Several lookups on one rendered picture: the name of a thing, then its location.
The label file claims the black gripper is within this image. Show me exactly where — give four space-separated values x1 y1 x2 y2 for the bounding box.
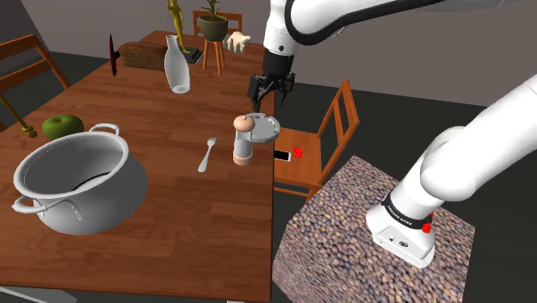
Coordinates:
247 48 297 114

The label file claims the grey round ashtray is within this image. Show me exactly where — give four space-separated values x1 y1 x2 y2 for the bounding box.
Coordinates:
244 111 281 145

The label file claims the white hand-shaped figure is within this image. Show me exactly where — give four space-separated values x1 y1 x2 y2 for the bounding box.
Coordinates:
221 30 252 56

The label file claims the beige pepper mill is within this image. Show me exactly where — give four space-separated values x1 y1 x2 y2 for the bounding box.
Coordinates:
232 114 256 167

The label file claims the potted plant on wooden stand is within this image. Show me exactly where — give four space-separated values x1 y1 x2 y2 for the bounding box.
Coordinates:
196 0 230 77

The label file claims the silver fork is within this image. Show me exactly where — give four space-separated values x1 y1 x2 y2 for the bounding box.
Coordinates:
197 136 219 174

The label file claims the gold figure statue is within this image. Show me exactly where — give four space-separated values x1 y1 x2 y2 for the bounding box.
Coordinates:
166 0 204 65

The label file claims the brown bread loaf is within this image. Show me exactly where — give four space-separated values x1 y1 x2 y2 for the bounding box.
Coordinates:
118 41 170 72

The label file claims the brown wooden table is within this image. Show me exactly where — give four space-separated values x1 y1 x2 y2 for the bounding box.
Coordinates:
0 29 276 303

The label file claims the dark red knife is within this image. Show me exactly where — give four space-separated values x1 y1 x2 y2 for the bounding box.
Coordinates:
108 33 122 77

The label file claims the pebble patterned robot stand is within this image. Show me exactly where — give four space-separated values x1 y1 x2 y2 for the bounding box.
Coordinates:
271 154 477 303

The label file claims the large grey cooking pot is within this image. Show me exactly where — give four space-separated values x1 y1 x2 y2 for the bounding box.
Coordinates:
11 122 150 237

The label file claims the green apple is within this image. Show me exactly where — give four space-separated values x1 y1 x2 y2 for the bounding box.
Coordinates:
42 114 85 141

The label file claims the gold rod with knob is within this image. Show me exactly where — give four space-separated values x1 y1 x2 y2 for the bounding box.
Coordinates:
0 93 39 140

